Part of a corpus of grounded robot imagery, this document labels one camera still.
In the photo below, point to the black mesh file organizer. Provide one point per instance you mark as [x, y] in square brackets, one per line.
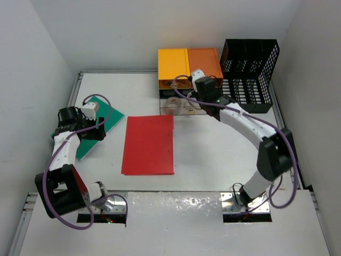
[247, 66]

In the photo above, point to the white foam front board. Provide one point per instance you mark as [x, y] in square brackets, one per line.
[181, 224]

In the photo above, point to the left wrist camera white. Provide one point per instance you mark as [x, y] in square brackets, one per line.
[89, 110]

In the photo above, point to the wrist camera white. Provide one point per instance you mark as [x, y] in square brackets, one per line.
[195, 75]
[89, 110]

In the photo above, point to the grey bottom drawer box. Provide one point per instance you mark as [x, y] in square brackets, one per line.
[188, 107]

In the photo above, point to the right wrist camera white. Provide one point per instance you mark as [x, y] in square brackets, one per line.
[195, 75]

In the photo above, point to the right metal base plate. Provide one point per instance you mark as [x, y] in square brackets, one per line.
[232, 205]

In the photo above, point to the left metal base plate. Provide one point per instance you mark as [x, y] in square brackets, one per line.
[113, 205]

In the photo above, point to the silver tape roll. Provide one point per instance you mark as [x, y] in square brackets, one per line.
[173, 106]

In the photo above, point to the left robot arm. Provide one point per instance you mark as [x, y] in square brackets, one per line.
[61, 188]

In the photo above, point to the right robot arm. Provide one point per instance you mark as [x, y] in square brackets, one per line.
[276, 149]

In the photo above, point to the red folder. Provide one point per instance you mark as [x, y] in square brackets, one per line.
[149, 146]

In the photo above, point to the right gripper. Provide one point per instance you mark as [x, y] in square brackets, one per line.
[196, 95]

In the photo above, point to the metal base plate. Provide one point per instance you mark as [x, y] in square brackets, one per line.
[232, 205]
[113, 205]

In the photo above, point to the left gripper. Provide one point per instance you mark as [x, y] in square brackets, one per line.
[96, 134]

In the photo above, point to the yellow drawer box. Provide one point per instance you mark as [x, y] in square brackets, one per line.
[171, 63]

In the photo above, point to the orange drawer box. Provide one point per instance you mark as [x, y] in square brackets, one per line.
[207, 60]

